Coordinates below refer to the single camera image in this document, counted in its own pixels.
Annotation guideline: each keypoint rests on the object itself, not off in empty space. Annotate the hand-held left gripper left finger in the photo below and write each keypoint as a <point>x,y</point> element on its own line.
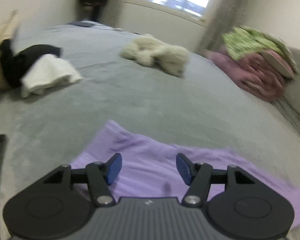
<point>114,168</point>

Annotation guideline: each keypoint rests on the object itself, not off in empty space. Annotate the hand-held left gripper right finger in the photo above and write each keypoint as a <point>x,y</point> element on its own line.
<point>184,168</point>

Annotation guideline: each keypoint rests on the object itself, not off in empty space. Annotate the purple pants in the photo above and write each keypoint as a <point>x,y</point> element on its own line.
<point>150,155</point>

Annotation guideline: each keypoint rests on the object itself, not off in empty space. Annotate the white folded garment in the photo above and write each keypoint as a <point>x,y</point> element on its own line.
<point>50,76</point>

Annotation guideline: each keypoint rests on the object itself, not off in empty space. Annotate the pink folded quilt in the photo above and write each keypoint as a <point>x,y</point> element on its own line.
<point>252,77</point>

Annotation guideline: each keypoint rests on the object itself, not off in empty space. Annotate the white plush dog toy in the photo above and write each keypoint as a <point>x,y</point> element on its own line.
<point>160,53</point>

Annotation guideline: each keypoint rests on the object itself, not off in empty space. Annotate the green patterned blanket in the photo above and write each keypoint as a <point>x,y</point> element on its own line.
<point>247,42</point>

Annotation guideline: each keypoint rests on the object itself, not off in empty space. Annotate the dark tablet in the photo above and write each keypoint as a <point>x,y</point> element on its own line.
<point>83,24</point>

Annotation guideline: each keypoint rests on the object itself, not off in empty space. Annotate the grey curtain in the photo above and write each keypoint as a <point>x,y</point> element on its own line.
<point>215,22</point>

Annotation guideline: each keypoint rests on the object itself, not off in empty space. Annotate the beige folded garment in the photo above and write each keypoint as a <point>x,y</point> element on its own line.
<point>0,30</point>

